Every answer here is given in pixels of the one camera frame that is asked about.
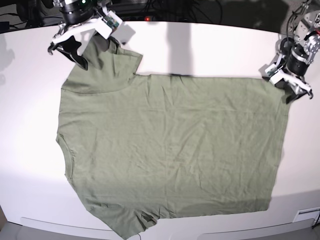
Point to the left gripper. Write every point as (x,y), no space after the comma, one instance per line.
(297,62)

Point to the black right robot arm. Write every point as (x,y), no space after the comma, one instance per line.
(65,32)

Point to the green T-shirt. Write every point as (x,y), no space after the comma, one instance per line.
(139,148)

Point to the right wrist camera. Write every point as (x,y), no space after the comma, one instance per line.
(107,24)

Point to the black power strip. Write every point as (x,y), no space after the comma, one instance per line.
(144,18)

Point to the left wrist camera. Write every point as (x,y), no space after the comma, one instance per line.
(275,75)

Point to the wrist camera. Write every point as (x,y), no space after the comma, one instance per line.
(275,75)
(107,24)

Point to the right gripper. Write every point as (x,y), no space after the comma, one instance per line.
(73,14)

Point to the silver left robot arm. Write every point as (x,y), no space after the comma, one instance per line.
(303,43)

